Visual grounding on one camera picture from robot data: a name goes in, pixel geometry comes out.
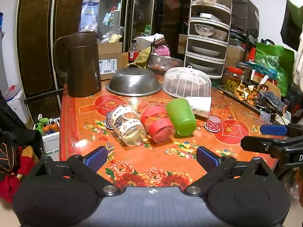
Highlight striped knit glove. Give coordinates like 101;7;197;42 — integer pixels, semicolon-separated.
259;92;288;113

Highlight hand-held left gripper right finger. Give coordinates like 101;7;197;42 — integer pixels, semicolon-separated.
183;146;277;197

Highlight white plastic food cover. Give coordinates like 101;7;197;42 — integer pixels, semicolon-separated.
162;66;212;98

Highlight pale patterned bowl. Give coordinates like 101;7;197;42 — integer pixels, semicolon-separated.
212;29;228;40

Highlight plain cardboard box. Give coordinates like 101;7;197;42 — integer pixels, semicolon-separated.
225;46;247;69

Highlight red floral tablecloth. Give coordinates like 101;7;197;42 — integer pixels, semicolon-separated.
59;76;286;191

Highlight green shopping bag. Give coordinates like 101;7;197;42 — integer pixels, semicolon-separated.
254;39;295;97

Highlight white cardboard box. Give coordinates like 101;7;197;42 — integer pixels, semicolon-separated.
5;85;30;124

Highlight white tiered dish rack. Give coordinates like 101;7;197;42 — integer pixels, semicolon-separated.
184;0;233;79

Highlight black garment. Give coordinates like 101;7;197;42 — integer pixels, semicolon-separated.
0;92;44;152

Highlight black fabric case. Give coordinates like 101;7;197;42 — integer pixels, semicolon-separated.
231;0;259;37

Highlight brown plastic pitcher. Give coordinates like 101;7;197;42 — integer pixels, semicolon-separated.
52;31;103;98

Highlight white printed paper cup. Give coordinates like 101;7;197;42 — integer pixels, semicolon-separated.
187;96;212;119

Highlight green plastic cup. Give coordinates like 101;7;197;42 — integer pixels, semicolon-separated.
166;98;198;136

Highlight dark hanging bag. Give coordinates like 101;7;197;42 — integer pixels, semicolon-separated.
280;0;303;51

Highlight red cloth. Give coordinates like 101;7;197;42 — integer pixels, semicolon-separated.
0;147;36;204

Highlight red lid glass jar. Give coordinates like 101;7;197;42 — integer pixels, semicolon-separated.
224;67;243;93

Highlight metal basin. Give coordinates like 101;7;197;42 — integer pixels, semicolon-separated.
147;54;185;75

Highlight pink cloth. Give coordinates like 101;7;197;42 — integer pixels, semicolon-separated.
153;45;171;57

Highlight dark wooden wardrobe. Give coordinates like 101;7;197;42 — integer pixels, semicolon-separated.
16;0;201;100

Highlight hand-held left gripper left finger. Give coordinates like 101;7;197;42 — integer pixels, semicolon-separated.
31;146;122;197

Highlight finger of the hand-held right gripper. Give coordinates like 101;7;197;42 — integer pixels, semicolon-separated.
241;136;278;156
260;123;303;137

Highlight red polka dot cupcake liner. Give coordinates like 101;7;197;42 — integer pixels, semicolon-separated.
205;115;221;132

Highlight orange peels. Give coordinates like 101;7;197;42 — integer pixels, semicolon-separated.
234;84;261;106

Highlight floral patterned bowl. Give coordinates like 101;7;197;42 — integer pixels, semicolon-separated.
194;24;215;37

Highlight cardboard box with label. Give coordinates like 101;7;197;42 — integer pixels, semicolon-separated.
98;42;123;81

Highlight blue printed plastic bag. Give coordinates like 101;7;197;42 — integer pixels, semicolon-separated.
79;0;100;32

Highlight metal colander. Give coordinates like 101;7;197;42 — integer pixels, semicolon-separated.
106;67;163;96

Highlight clear polka dot glass cup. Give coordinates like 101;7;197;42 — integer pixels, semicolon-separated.
109;104;147;146

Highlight black tray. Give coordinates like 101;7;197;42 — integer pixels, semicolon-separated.
216;85;288;121

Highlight white crate with bottles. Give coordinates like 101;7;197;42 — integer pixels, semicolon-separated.
34;117;61;155

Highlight purple polka dot cupcake liner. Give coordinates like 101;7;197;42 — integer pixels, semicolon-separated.
105;112;115;130

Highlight olive green cloth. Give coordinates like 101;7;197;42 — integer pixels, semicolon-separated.
126;46;152;68

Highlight white plate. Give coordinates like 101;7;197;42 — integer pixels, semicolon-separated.
191;46;220;57
189;62;216;72

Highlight red glass cup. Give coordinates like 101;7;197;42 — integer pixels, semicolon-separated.
140;104;176;144

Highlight sauce bottle red label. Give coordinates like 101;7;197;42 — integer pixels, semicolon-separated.
128;39;139;64

